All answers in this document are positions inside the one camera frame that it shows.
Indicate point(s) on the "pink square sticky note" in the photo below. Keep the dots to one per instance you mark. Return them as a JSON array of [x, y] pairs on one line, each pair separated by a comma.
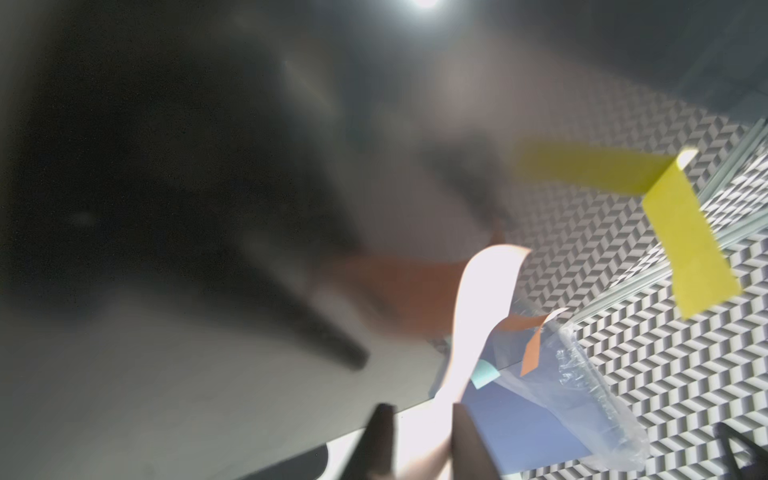
[[483, 300]]

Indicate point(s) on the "pink narrow sticky note right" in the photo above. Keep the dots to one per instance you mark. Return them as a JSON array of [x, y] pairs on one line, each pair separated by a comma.
[[531, 355]]

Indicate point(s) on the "small blue sticky note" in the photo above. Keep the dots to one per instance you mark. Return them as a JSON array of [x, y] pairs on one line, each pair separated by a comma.
[[484, 374]]

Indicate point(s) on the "blue trash bin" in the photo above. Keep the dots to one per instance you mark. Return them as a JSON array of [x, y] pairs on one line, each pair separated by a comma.
[[519, 434]]

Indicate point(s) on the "yellow narrow sticky note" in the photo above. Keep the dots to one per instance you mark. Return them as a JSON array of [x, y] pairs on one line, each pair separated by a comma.
[[701, 275]]

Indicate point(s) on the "black computer monitor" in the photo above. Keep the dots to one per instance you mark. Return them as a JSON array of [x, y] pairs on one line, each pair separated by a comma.
[[201, 202]]

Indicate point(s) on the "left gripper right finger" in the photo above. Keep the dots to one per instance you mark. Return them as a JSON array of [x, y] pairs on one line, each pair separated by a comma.
[[471, 459]]

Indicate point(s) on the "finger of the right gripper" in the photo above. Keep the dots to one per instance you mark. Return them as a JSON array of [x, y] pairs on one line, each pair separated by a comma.
[[757, 455]]

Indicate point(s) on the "black monitor stand base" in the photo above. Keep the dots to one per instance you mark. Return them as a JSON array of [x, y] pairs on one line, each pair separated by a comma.
[[309, 465]]

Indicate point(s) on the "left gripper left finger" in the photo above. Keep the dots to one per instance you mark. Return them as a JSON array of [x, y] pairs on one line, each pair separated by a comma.
[[373, 456]]

